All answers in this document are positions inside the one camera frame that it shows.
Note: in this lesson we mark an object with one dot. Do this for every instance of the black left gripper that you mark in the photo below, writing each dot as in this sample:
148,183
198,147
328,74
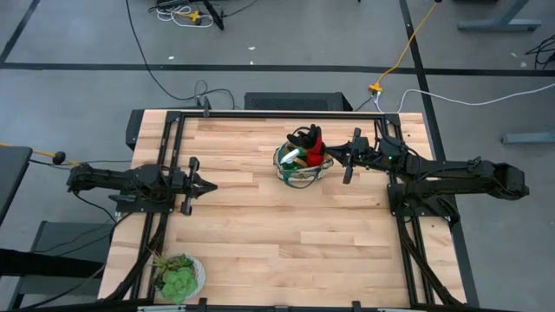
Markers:
184,186

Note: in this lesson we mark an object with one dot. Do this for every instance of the black computer tower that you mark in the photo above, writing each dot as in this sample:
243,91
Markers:
297,101

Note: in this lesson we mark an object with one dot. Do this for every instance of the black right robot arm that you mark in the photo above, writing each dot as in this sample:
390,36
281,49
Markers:
455,175

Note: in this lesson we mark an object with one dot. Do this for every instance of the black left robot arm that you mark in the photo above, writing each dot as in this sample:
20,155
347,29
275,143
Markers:
130,180

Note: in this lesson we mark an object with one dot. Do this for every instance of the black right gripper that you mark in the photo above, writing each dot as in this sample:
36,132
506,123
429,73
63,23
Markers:
364,154

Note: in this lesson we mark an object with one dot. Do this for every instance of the black stand leg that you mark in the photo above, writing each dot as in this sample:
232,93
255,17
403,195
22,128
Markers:
214,15

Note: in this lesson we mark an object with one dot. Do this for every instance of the black box beside table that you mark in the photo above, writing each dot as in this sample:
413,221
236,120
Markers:
132,130

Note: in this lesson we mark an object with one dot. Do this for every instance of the black side table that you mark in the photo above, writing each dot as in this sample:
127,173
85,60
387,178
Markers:
13,173

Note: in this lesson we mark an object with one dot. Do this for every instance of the grey desk foot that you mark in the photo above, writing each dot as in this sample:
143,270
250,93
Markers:
498,24
529,138

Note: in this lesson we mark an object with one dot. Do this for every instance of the succulent in white pot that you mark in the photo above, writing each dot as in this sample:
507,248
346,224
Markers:
178,284

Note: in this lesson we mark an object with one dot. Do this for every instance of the dark grey cart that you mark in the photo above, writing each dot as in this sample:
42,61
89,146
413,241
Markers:
69,236

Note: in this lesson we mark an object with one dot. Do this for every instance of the beige green-trimmed gardening bag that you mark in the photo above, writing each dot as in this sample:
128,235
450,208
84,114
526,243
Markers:
303,175

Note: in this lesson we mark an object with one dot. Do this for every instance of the red and black gardening gloves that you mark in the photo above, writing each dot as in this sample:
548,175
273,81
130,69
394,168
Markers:
315,151

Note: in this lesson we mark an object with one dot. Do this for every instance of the black frame clamp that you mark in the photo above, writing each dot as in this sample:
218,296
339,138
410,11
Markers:
202,304
206,106
356,306

